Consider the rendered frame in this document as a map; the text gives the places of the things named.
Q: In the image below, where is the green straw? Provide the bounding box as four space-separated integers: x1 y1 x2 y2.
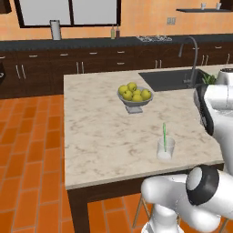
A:
162 122 168 153

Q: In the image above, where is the clear glass cup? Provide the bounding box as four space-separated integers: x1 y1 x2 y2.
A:
157 137 177 162

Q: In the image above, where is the grey fruit bowl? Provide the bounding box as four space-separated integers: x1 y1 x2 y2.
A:
116 87 155 115

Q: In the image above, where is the dark brown cupboard run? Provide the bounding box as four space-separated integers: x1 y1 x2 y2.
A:
0 33 233 100

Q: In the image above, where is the dark grey sink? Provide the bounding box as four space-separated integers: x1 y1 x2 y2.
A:
138 68 211 93

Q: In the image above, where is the hob with grey grates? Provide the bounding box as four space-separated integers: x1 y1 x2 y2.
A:
136 34 174 43

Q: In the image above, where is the dark brown island base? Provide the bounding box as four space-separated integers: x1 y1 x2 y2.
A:
66 163 226 233

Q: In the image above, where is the grey curved tap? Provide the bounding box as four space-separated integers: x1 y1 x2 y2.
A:
177 35 200 89

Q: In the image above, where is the metal-legged stool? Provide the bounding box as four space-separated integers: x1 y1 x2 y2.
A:
131 194 153 229

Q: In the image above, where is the green plant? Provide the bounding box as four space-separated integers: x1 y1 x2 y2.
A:
201 73 218 86

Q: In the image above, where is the white paper towel roll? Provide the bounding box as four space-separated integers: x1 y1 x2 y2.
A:
49 19 63 42

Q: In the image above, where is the dark-framed window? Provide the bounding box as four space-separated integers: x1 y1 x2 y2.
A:
13 0 122 29

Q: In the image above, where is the grey wall socket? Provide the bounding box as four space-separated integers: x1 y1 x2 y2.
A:
166 16 177 26

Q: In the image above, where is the dark wall shelf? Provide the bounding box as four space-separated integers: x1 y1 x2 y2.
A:
176 7 233 14

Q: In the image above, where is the dark brown wall cupboard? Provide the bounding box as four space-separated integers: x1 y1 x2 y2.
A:
219 0 233 10
0 0 13 15

